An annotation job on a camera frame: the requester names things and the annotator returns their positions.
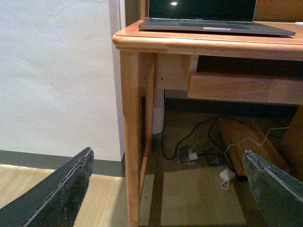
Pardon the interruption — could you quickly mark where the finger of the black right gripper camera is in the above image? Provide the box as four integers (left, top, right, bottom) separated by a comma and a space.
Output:
242, 150, 303, 227

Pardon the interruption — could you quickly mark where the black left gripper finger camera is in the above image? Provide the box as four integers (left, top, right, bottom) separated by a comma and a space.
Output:
0, 147, 94, 227

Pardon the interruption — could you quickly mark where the white charger adapter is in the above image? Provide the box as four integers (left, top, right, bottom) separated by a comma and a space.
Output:
219, 169, 236, 181

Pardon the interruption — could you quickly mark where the white plug in socket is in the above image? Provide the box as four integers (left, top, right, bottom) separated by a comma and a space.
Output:
188, 152, 198, 161

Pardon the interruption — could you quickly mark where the grey floor socket box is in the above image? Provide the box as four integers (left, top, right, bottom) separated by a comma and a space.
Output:
177, 145, 196, 165

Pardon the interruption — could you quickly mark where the white pipe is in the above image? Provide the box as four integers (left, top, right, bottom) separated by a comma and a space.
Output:
152, 88, 165, 134

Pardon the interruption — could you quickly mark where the wooden desk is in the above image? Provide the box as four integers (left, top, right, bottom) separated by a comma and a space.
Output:
112, 0, 303, 227

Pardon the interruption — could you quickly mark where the grey laptop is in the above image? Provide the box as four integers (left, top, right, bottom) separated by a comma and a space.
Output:
139, 0, 296, 36

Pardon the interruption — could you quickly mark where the black power cable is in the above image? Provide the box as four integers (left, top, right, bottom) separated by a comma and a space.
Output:
161, 91, 247, 160

